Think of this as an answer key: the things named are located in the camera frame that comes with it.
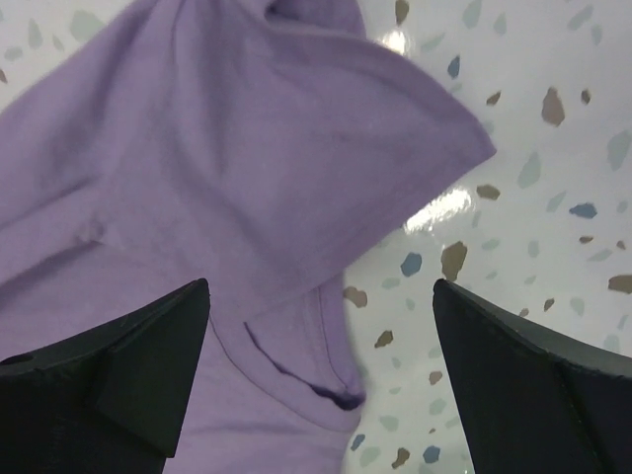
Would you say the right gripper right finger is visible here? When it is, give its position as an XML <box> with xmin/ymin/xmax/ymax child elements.
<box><xmin>433</xmin><ymin>279</ymin><xmax>631</xmax><ymax>474</ymax></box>

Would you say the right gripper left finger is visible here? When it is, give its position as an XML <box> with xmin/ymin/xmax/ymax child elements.
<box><xmin>1</xmin><ymin>278</ymin><xmax>210</xmax><ymax>474</ymax></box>

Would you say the lavender t shirt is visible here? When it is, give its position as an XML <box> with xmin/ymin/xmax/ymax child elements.
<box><xmin>1</xmin><ymin>1</ymin><xmax>495</xmax><ymax>473</ymax></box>

